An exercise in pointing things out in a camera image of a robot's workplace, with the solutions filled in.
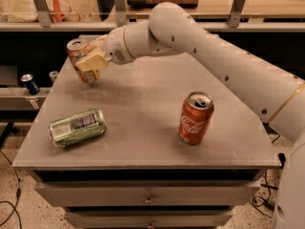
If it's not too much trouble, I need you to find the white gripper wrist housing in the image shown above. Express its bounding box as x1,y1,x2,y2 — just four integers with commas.
75,27,131,72

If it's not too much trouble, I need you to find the orange gold soda can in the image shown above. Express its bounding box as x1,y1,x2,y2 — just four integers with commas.
67,38,100,83

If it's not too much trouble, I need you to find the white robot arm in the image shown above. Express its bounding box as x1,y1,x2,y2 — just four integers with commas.
76,2,305,229

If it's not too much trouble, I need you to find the small silver can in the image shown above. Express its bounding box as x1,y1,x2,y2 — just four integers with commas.
49,71,59,82

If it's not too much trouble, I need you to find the green soda can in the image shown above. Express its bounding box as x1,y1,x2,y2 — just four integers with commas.
49,109,107,148

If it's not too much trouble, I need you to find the blue soda can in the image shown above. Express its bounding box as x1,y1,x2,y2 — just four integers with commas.
21,73,40,95

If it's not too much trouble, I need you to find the red Coca-Cola can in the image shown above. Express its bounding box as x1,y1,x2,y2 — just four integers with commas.
179,92,214,145

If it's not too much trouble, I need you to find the clear acrylic box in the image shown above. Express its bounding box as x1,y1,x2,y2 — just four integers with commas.
0,0,98,23

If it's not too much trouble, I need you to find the grey drawer cabinet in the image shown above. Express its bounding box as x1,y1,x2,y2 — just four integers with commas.
13,53,279,229

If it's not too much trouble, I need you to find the upper grey drawer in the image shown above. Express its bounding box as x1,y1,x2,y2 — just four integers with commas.
35,181,260,207

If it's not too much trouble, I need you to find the grey drawer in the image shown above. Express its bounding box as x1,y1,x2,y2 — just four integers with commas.
65,210,233,229
35,181,260,207

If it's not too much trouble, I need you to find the lower grey drawer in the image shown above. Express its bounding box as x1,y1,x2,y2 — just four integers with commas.
65,210,233,229

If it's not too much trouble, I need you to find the black pole right floor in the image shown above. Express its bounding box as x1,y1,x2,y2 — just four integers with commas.
278,153,286,169

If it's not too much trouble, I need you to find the middle metal shelf bracket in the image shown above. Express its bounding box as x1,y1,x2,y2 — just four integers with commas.
114,0,127,27

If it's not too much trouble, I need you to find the metal shelf bracket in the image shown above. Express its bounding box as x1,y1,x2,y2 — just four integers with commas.
114,0,127,27
227,0,246,28
33,0,52,28

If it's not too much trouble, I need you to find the left metal shelf bracket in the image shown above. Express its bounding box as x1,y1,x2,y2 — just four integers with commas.
33,0,52,28

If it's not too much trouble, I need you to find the right metal shelf bracket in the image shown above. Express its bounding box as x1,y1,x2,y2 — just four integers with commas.
227,0,246,28

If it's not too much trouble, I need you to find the black cable left floor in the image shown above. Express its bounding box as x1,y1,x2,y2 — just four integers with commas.
0,150,24,229

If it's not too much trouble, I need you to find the black cable floor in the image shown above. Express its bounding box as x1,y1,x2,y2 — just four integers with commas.
0,150,24,229
249,134,282,219

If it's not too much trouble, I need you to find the black cable right floor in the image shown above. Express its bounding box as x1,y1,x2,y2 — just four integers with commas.
249,134,282,219

